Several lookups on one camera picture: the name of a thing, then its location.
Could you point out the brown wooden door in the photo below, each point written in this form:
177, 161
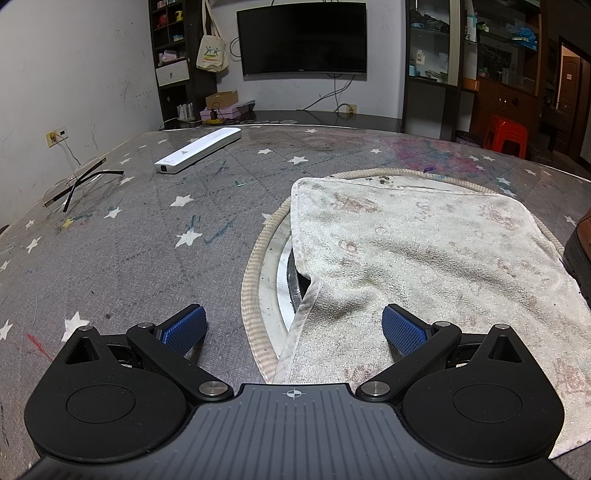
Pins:
570, 92

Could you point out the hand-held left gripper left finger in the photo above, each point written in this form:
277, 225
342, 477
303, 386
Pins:
187, 325

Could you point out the cardboard box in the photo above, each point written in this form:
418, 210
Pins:
221, 99

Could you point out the pink flat box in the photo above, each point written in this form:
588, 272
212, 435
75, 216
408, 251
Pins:
226, 113

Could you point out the brown wooden cabinet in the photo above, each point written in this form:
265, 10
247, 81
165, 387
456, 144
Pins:
503, 97

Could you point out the rimless eyeglasses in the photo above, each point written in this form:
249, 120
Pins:
69, 187

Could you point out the dark cubby shelf unit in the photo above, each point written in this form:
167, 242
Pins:
173, 99

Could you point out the grey star-print tablecloth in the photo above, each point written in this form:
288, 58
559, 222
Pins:
138, 258

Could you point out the white terry towel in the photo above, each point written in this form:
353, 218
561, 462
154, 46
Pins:
415, 258

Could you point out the brown leather shoe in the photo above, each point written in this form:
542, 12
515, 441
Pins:
582, 249

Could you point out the glass display cabinet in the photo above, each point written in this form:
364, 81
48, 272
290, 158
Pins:
429, 46

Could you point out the black flat television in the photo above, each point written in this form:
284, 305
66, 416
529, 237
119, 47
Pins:
300, 39

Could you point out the red plastic stool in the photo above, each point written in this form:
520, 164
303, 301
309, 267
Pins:
503, 124

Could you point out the black television console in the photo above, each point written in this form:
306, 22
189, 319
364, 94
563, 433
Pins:
323, 117

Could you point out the purple waste bin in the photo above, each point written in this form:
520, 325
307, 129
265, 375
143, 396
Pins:
467, 138

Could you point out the white drawer box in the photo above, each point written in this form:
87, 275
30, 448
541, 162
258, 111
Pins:
172, 74

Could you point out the white bar-shaped device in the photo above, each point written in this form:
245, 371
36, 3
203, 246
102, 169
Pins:
198, 150

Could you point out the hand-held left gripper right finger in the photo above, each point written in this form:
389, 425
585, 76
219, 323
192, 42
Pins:
404, 330

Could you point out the cream tote bag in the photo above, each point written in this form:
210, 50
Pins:
212, 55

